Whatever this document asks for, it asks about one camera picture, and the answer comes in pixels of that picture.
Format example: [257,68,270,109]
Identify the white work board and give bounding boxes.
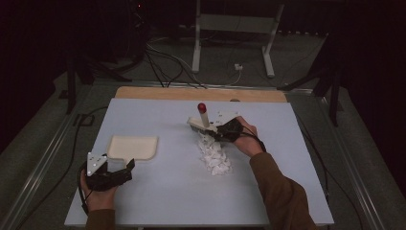
[64,98,335,228]

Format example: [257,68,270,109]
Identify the white metal stand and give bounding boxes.
[191,0,285,80]

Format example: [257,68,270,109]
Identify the cream dustpan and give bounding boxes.
[106,134,160,173]

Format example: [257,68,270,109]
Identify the pile of white paper scraps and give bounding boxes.
[197,132,232,176]

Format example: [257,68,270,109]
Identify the left hand-held gripper cable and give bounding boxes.
[77,162,94,216]

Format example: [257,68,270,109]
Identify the cream brush with red-tipped handle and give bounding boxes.
[187,103,219,135]

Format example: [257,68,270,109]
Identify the black floor cables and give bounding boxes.
[145,47,209,89]

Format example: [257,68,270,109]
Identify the wooden table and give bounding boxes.
[114,85,287,104]

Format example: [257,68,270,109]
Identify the hand-held gripper cable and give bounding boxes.
[77,162,94,216]
[241,126,267,153]

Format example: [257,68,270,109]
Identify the long black cable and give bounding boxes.
[295,111,365,230]
[15,105,109,230]

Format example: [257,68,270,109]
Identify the person's left hand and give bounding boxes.
[79,171,119,213]

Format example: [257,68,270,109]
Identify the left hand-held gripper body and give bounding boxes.
[84,151,133,193]

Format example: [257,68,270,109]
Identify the right hand-held gripper cable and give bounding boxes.
[241,126,267,153]

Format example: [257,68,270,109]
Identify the metal floor rail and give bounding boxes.
[319,95,389,230]
[0,84,94,230]

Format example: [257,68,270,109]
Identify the black tripod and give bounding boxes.
[277,34,344,127]
[65,54,133,115]

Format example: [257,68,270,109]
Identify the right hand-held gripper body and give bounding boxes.
[215,111,243,143]

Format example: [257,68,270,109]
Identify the person's right hand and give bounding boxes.
[234,116,263,158]

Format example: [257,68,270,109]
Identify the white cable with plug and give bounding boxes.
[223,62,245,87]

